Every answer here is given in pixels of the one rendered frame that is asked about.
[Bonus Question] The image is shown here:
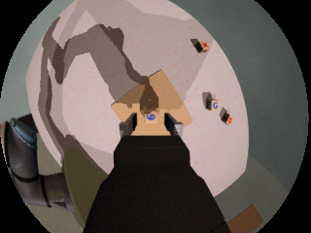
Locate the tan flat mat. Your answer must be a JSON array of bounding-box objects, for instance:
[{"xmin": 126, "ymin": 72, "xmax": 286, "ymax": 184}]
[{"xmin": 111, "ymin": 70, "xmax": 192, "ymax": 136}]

